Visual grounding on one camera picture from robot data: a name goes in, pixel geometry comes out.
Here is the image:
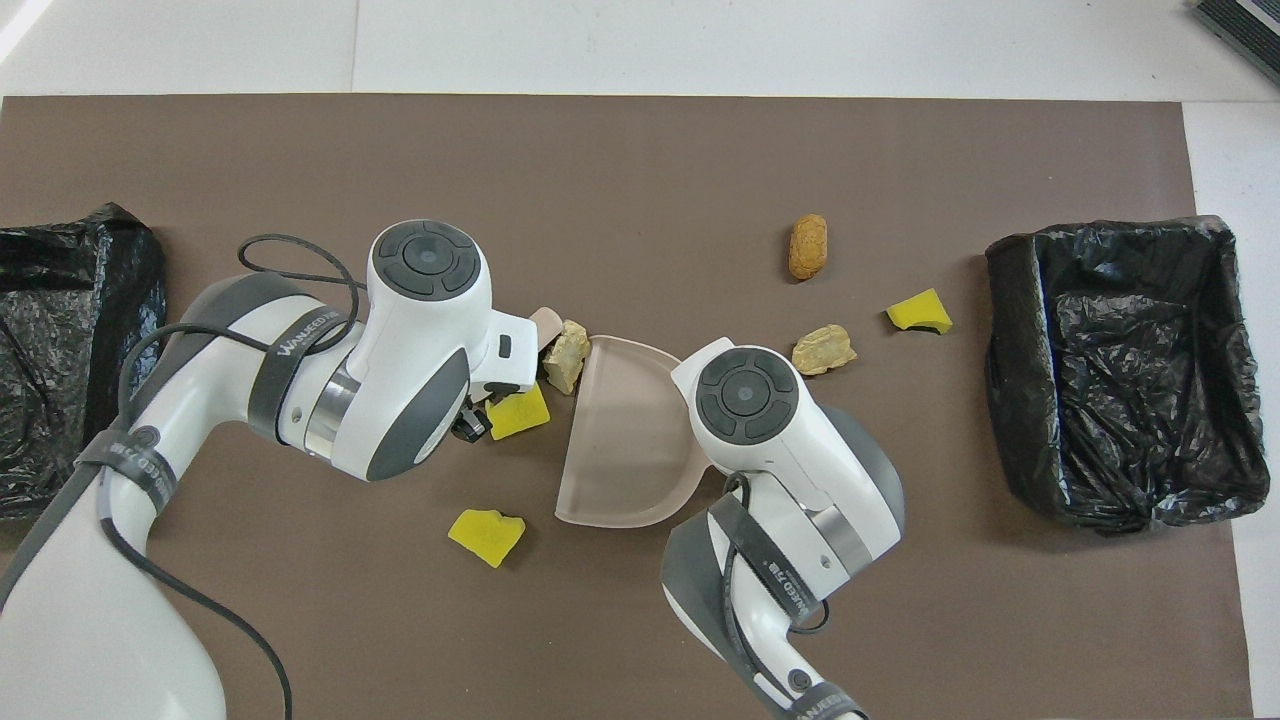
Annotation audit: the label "black ribbed device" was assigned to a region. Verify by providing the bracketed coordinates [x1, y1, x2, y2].
[1188, 0, 1280, 86]

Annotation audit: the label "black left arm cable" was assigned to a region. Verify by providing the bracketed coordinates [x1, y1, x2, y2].
[100, 233, 363, 720]

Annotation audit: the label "yellow green sponge piece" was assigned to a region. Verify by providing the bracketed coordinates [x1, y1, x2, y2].
[486, 380, 552, 442]

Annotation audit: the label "pale yellow lump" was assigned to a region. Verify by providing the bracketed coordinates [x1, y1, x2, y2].
[791, 323, 859, 378]

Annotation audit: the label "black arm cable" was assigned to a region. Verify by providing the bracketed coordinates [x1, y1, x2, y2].
[100, 233, 363, 720]
[720, 475, 833, 720]

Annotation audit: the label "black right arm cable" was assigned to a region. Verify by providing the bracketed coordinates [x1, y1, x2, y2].
[720, 475, 833, 720]

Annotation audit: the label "beige orange rock chunk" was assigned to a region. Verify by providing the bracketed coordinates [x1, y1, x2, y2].
[543, 319, 590, 396]

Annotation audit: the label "bin lined with black bag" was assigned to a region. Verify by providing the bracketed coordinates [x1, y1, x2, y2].
[0, 203, 168, 521]
[985, 215, 1271, 534]

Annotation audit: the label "brown oval bread roll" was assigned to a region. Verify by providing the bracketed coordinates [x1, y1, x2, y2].
[788, 213, 830, 283]

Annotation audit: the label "brown table mat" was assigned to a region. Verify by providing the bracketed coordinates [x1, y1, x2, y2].
[0, 95, 1256, 720]

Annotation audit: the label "beige plastic dustpan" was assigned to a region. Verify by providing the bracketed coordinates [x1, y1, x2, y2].
[554, 335, 713, 529]

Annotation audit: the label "beige hand brush black bristles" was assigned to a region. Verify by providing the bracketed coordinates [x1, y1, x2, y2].
[470, 305, 568, 406]

